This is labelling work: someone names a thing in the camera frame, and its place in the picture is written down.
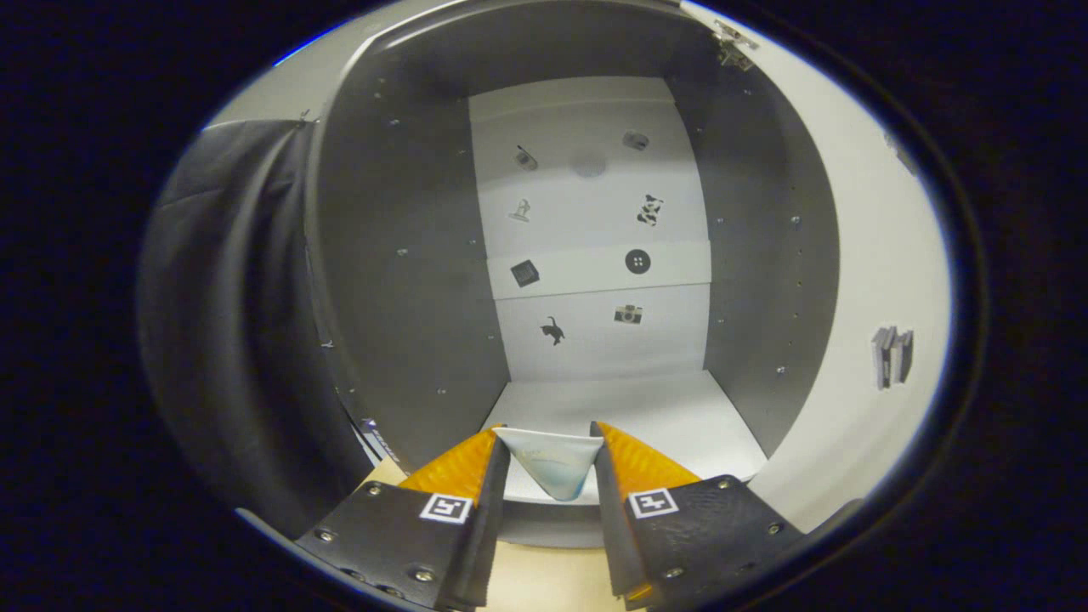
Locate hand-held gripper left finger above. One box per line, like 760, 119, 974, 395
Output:
293, 425, 513, 612

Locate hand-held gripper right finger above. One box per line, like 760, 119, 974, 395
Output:
591, 421, 807, 611

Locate small white blue cup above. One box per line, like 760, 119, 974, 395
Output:
493, 427, 604, 502

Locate white and blue boxes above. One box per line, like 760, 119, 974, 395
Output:
355, 416, 399, 467

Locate grey cabinet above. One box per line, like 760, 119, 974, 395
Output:
304, 0, 842, 549

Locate black backdrop cloth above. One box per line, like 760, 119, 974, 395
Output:
136, 119, 375, 536

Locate metal door hinge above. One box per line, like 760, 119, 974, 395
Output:
712, 19, 760, 71

